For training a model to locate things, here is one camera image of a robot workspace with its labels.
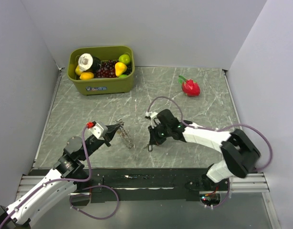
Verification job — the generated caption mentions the olive green plastic bin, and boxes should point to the olive green plastic bin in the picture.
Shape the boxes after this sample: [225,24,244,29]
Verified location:
[67,45,135,95]

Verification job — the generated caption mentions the white cut coconut half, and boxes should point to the white cut coconut half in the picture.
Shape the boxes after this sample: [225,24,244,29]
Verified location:
[78,53,93,72]

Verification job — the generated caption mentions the green apple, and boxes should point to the green apple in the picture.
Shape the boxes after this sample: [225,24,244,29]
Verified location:
[118,54,131,65]

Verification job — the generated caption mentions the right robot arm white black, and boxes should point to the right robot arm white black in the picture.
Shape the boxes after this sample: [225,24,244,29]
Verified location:
[145,109,261,190]

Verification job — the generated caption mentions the red dragon fruit toy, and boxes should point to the red dragon fruit toy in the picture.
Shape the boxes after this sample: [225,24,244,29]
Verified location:
[178,75,200,97]

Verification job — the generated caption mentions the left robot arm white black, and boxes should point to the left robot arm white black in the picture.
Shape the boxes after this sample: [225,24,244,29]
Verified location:
[0,122,122,229]

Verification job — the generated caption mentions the yellow fruit at bin left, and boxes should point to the yellow fruit at bin left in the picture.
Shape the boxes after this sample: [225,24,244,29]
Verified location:
[75,65,82,76]

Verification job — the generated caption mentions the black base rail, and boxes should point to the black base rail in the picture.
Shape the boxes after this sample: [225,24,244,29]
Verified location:
[75,168,228,203]

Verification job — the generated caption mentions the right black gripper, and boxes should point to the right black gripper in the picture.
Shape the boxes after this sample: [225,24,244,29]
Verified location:
[148,121,171,146]

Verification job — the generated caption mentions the yellow lemon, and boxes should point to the yellow lemon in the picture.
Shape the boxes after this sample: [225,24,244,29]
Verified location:
[80,72,94,80]

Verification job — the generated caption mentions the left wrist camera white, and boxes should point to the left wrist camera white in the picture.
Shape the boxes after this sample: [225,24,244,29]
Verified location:
[86,121,108,139]

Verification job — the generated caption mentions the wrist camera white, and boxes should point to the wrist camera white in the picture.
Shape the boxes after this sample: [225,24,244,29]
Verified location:
[145,112,157,120]
[86,121,108,139]

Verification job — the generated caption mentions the dark red grape bunch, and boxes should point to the dark red grape bunch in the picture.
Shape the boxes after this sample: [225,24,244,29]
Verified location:
[94,60,133,79]

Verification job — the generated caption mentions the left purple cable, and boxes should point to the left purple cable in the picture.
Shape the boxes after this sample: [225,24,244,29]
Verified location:
[0,125,120,229]

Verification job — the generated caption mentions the yellow pear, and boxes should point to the yellow pear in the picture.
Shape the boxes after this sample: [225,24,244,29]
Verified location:
[115,62,127,77]

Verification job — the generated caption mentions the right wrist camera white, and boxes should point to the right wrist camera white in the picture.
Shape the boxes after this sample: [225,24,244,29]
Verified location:
[145,112,157,120]

